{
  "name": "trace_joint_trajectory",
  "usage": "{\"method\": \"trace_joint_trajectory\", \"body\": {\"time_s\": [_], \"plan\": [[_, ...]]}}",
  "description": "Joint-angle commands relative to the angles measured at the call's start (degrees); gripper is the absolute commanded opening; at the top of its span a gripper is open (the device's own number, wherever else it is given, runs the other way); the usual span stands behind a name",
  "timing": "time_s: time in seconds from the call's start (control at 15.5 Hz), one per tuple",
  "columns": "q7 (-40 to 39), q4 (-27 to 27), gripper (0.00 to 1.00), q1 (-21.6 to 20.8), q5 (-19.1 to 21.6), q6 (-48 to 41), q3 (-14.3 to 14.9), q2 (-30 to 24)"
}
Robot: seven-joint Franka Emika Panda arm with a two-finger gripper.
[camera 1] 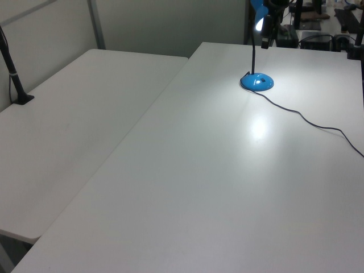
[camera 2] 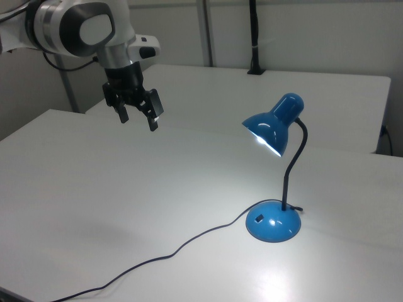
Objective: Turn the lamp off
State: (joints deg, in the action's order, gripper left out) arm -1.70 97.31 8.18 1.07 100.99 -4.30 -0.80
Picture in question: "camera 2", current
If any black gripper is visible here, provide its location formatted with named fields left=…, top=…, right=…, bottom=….
left=101, top=60, right=165, bottom=133

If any blue gooseneck desk lamp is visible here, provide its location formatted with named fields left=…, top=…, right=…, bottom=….
left=241, top=92, right=305, bottom=245

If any black clamped pole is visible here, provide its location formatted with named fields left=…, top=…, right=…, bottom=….
left=246, top=0, right=266, bottom=76

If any grey partition post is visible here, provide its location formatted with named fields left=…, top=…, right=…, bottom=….
left=195, top=0, right=215, bottom=68
left=59, top=58, right=80, bottom=113

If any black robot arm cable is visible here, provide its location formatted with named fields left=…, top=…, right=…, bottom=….
left=42, top=50, right=99, bottom=72

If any black lamp power cable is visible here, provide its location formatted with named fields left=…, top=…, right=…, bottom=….
left=0, top=199, right=305, bottom=302

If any black wall cable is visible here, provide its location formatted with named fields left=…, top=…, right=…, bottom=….
left=380, top=123, right=395, bottom=157

